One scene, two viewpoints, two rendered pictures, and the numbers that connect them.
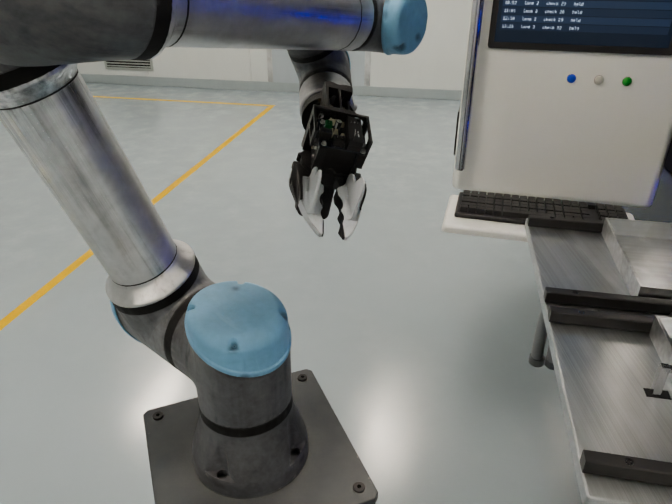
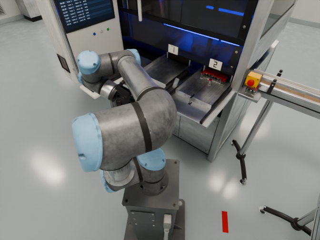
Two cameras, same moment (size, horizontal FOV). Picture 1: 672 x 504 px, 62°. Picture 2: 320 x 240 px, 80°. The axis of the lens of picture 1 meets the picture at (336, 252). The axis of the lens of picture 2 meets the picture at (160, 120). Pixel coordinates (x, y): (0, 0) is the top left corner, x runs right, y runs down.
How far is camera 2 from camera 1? 65 cm
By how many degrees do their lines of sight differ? 52
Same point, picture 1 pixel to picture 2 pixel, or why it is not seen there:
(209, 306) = (147, 160)
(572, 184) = not seen: hidden behind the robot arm
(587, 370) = (179, 107)
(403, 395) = not seen: hidden behind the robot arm
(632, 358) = (179, 99)
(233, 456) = (163, 181)
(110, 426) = not seen: outside the picture
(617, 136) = (112, 45)
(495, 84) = (74, 45)
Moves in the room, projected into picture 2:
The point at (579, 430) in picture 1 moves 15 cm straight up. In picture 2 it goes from (192, 118) to (196, 98)
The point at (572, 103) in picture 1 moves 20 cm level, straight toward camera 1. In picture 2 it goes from (97, 41) to (111, 50)
